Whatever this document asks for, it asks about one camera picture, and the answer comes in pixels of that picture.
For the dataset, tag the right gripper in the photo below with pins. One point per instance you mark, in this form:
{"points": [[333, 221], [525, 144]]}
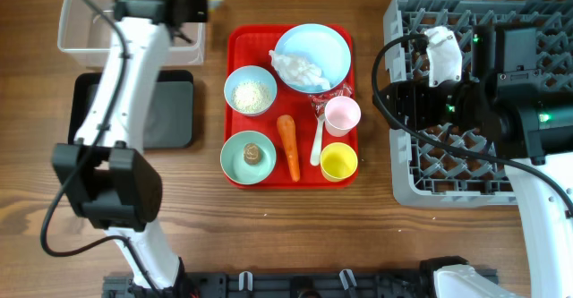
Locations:
{"points": [[417, 90]]}

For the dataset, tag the red candy wrapper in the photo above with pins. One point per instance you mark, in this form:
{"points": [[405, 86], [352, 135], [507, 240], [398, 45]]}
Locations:
{"points": [[319, 101]]}

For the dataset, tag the light blue bowl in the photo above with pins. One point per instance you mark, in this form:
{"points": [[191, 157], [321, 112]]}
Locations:
{"points": [[250, 73]]}

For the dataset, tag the pile of white rice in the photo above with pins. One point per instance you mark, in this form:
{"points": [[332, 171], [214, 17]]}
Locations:
{"points": [[251, 97]]}

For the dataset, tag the white tissue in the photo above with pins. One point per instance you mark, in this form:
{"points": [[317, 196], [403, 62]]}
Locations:
{"points": [[297, 71]]}

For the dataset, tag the orange carrot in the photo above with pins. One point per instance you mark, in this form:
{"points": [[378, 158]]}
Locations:
{"points": [[286, 130]]}

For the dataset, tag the brown walnut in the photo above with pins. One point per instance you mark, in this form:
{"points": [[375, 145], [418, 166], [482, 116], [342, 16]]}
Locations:
{"points": [[252, 154]]}

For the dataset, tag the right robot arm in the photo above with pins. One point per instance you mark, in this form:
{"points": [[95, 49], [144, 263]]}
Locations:
{"points": [[529, 127]]}

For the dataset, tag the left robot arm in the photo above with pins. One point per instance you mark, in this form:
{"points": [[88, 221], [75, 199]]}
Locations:
{"points": [[103, 173]]}

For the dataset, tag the grey dishwasher rack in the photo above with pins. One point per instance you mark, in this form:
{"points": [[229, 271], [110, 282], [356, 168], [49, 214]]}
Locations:
{"points": [[424, 176]]}

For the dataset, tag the clear plastic waste bin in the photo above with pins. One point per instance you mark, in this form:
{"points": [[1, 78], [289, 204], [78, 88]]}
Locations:
{"points": [[84, 36]]}

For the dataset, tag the pink cup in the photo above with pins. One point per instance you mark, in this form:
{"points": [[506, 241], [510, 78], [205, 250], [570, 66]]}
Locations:
{"points": [[342, 114]]}

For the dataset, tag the yellow cup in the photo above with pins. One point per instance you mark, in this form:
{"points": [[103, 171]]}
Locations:
{"points": [[338, 162]]}

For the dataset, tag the black rectangular tray bin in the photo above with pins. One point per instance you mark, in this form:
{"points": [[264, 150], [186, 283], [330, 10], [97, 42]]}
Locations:
{"points": [[170, 119]]}

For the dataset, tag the large light blue plate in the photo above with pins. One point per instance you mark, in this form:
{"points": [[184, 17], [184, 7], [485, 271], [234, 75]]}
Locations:
{"points": [[320, 46]]}

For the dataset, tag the white plastic spoon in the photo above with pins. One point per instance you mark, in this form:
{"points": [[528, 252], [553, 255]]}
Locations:
{"points": [[316, 146]]}

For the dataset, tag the red serving tray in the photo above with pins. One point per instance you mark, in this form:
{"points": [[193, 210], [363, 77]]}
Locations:
{"points": [[249, 45]]}

